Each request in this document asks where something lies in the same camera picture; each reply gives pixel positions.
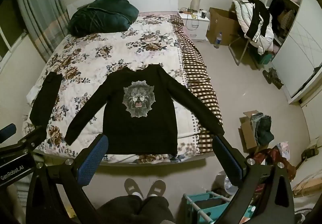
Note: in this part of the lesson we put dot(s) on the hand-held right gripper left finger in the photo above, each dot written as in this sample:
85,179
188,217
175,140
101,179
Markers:
93,161

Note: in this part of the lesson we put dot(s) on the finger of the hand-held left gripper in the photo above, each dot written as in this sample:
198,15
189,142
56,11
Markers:
7,132
30,138

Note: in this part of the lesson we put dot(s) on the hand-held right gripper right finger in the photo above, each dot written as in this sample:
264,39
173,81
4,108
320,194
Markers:
227,161

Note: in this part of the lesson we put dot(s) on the black lion print sweater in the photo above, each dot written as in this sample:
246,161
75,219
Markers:
148,133

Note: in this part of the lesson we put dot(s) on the pile of colourful clothes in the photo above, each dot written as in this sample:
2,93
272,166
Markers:
274,158

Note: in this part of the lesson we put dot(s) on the dark hanging clothes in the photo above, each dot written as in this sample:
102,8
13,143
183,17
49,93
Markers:
276,11

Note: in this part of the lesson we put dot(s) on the small cardboard box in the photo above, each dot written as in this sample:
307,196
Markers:
247,133

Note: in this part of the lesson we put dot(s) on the black folded garment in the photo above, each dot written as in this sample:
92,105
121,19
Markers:
46,100

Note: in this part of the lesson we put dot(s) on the grey slipper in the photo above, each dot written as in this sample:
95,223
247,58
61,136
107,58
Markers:
156,187
132,187

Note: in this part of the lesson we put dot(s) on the stack of folded jeans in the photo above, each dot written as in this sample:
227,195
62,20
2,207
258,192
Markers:
263,128

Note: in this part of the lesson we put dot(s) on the teal laundry rack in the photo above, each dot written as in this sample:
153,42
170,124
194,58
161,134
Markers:
201,201

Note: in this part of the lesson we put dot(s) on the person's dark trousers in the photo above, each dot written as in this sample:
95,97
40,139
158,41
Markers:
135,210

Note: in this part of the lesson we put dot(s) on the brown plaid bed sheet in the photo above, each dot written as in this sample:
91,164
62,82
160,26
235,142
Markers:
198,73

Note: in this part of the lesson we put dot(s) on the window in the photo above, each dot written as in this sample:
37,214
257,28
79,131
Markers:
10,30

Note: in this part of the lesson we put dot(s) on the floral quilt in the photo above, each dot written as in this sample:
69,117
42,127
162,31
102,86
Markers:
88,50

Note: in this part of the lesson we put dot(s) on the teal storage box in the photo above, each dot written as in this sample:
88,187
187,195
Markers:
265,58

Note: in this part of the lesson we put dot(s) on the metal folding chair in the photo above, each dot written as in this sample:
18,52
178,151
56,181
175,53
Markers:
237,46

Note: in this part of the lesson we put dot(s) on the plastic water bottle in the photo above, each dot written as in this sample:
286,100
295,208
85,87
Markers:
217,41

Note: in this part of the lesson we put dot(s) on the grey striped curtain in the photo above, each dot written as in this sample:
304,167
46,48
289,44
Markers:
40,7

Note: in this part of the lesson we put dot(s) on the large cardboard box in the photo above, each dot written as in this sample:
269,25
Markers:
224,25

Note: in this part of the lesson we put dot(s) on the white nightstand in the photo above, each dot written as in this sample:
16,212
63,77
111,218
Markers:
196,26

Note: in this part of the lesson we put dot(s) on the dark green duvet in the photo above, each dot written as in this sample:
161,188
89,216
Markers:
100,15

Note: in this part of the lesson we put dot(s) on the black jacket with white stripes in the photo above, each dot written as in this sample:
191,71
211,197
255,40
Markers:
259,18

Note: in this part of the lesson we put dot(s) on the black mug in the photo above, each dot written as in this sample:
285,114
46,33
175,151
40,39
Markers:
203,14

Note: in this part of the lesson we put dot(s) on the brown hanging garment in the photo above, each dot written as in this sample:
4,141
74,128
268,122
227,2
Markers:
286,19

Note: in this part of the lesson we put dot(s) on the beige table lamp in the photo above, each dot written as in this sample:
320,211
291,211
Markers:
195,4

